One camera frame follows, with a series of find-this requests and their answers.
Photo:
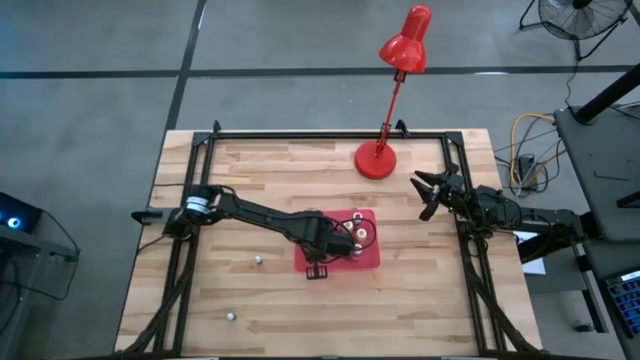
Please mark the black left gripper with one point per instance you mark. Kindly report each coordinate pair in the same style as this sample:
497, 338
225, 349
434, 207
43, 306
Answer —
317, 245

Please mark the small black caster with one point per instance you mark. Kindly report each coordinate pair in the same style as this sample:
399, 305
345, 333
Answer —
582, 327

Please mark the white paper sheet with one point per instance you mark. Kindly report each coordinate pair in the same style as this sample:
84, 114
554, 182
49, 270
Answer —
535, 267

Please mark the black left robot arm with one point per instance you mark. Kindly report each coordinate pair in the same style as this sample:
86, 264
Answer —
260, 216

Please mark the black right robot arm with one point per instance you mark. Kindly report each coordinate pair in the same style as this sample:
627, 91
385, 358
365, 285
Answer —
525, 217

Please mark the pink translucent plastic bin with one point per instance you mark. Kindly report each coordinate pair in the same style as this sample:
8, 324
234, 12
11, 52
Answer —
370, 262

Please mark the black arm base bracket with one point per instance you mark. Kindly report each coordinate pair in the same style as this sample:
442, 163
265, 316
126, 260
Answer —
147, 216

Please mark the black stand leg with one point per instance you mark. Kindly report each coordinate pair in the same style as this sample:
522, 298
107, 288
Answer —
592, 224

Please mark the black computer with blue light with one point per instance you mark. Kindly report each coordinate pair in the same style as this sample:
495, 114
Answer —
20, 210

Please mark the black power adapter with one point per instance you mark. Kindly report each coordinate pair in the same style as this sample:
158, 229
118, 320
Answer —
526, 164

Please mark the black diagonal pole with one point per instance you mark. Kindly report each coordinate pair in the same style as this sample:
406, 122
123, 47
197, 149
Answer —
607, 95

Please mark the grey side table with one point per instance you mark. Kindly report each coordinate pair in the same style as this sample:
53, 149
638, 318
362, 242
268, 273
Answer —
600, 165

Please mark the black metal table frame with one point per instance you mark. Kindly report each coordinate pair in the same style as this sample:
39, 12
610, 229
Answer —
275, 135

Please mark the keyboard with colored keys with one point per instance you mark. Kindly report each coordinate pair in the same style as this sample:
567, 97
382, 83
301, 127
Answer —
627, 300

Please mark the grey metal stand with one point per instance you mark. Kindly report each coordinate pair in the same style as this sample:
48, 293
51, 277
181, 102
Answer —
35, 247

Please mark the black floor fan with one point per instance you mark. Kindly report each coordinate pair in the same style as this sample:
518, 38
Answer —
582, 4

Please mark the red desk lamp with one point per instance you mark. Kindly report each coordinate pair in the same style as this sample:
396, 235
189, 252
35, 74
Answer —
407, 45

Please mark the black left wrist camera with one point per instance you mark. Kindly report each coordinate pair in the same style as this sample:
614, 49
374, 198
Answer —
342, 245

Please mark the black hex key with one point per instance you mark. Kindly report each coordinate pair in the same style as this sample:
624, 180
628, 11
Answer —
610, 176

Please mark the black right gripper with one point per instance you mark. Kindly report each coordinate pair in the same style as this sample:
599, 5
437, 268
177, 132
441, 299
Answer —
452, 192

